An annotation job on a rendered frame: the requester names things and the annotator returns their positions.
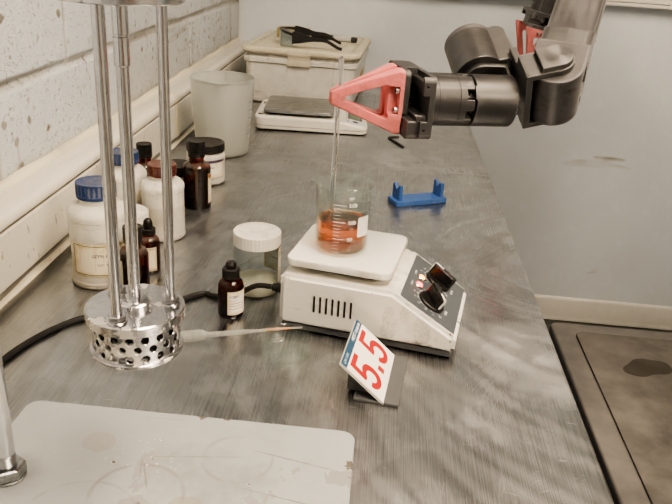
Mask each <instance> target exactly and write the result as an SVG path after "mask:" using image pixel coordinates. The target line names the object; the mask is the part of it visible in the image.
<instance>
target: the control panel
mask: <svg viewBox="0 0 672 504"><path fill-rule="evenodd" d="M431 267H432V265H431V264H429V263H428V262H427V261H425V260H424V259H423V258H421V257H420V256H419V255H416V257H415V260H414V262H413V265H412V267H411V269H410V272H409V274H408V277H407V279H406V281H405V284H404V286H403V289H402V291H401V296H402V297H403V298H405V299H406V300H407V301H409V302H410V303H411V304H413V305H414V306H415V307H417V308H418V309H419V310H421V311H422V312H424V313H425V314H426V315H428V316H429V317H430V318H432V319H433V320H434V321H436V322H437V323H438V324H440V325H441V326H442V327H444V328H445V329H447V330H448V331H449V332H451V333H452V334H454V332H455V328H456V323H457V319H458V315H459V310H460V306H461V302H462V297H463V293H464V289H463V288H462V287H460V286H459V285H458V284H456V283H454V284H453V286H452V287H451V288H450V289H449V290H448V291H447V292H444V291H442V292H443V294H444V296H445V298H446V300H447V302H446V303H445V305H444V310H443V311H442V312H441V313H436V312H433V311H432V310H430V309H429V308H427V307H426V306H425V305H424V304H423V302H422V301H421V299H420V297H419V294H420V293H421V291H427V289H428V288H429V287H430V286H431V285H432V284H431V283H430V282H429V280H428V278H427V273H428V272H429V270H430V268H431ZM419 275H423V276H424V277H425V280H423V279H422V278H421V277H420V276H419ZM417 282H421V283H422V285H423V286H422V287H420V286H419V285H418V284H417Z"/></svg>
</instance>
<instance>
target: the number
mask: <svg viewBox="0 0 672 504"><path fill-rule="evenodd" d="M389 357H390V352H389V351H388V350H387V349H386V348H385V347H384V346H383V345H382V344H381V343H380V342H379V341H378V340H377V339H376V338H375V337H374V336H373V335H371V334H370V333H369V332H368V331H367V330H366V329H365V328H364V327H363V326H362V325H361V328H360V331H359V334H358V337H357V340H356V343H355V346H354V349H353V352H352V355H351V358H350V361H349V364H348V366H347V367H348V368H350V369H351V370H352V371H353V372H354V373H355V374H356V375H357V376H358V377H359V378H360V379H361V380H362V381H363V382H364V383H365V384H366V385H368V386H369V387H370V388H371V389H372V390H373V391H374V392H375V393H376V394H377V395H378V396H379V397H380V394H381V390H382V386H383V382H384V378H385V374H386V370H387V366H388V362H389Z"/></svg>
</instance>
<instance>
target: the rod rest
mask: <svg viewBox="0 0 672 504"><path fill-rule="evenodd" d="M443 191H444V183H439V180H438V179H434V186H433V192H429V193H417V194H404V195H403V186H399V185H398V183H397V182H394V183H393V193H392V196H388V202H389V203H391V204H392V205H393V206H395V207H407V206H418V205H430V204H441V203H446V197H445V196H443Z"/></svg>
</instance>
